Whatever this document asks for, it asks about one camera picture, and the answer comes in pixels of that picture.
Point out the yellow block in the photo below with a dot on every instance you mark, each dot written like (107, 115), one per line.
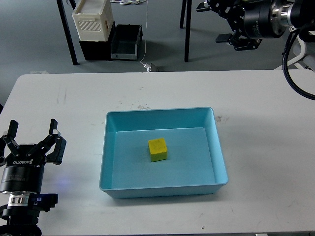
(158, 149)

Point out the cream plastic crate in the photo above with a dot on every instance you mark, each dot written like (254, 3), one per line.
(93, 20)

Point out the open black bin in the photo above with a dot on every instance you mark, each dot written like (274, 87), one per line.
(126, 41)

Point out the black storage box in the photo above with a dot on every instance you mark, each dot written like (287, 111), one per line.
(98, 50)

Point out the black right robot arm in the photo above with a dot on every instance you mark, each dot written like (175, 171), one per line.
(300, 12)

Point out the black table leg right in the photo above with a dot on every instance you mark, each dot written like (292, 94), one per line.
(185, 22)

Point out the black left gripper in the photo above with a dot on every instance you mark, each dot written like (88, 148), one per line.
(25, 164)

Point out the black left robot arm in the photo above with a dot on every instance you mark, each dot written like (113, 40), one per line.
(22, 211)

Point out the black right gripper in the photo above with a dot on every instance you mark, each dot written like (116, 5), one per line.
(249, 21)

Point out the black table leg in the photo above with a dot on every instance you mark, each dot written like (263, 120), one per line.
(67, 32)
(185, 22)

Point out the white office chair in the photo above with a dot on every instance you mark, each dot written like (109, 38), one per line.
(297, 60)

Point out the light blue plastic tray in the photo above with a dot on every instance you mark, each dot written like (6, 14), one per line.
(168, 152)

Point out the black table leg left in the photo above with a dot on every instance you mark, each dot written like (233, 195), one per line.
(67, 32)

